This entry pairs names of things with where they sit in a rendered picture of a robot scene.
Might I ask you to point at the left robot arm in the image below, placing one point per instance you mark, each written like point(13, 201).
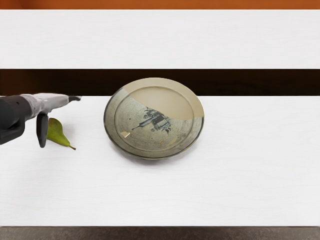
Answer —
point(11, 112)

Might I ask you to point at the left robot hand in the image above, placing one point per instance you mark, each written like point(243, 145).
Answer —
point(47, 102)

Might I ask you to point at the beige grey patterned plate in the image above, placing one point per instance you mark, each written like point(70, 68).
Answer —
point(153, 118)

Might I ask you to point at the green pear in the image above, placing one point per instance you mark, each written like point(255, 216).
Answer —
point(58, 133)

